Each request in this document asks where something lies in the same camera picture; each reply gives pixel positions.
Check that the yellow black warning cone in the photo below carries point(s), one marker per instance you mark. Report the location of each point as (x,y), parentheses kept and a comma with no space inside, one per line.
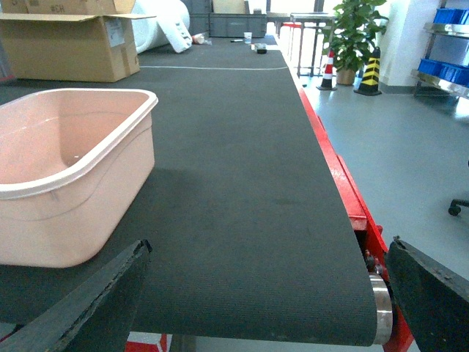
(369,85)

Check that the white paper cup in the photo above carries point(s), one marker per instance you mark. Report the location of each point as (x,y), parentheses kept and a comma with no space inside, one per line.
(247,38)

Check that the green potted plant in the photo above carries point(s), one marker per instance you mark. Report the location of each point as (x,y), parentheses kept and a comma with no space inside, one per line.
(356,30)

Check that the red white striped cone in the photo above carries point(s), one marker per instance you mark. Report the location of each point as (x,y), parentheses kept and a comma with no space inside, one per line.
(149,342)

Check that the black conveyor belt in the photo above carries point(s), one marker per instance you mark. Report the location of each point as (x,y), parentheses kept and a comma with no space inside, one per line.
(250,238)

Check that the red metal conveyor frame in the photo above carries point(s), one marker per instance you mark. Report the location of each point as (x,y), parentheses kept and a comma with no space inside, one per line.
(369,234)

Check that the steel conveyor end roller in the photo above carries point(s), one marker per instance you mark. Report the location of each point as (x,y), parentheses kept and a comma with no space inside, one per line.
(384,309)

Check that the red white traffic cone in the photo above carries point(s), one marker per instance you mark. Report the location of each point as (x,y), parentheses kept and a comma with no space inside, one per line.
(327,79)

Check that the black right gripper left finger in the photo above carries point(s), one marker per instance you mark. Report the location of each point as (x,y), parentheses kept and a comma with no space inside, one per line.
(97,315)

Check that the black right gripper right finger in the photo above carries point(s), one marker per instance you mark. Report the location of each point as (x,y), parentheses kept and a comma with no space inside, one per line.
(432,298)

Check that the black office chair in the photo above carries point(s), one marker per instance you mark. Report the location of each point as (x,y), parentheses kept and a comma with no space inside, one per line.
(456,205)

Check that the grey plastic crate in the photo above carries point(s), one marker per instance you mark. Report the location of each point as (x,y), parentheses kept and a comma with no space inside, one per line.
(229,19)

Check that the small blue parts bin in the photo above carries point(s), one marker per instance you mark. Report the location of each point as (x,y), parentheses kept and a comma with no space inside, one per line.
(457,74)

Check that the open cardboard box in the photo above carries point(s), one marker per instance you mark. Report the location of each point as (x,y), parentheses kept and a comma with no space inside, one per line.
(70,40)

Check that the white foam roll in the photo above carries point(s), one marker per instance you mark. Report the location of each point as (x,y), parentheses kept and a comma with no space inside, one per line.
(167,23)

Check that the pink plastic box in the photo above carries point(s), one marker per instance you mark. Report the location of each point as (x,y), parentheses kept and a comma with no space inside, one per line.
(72,162)

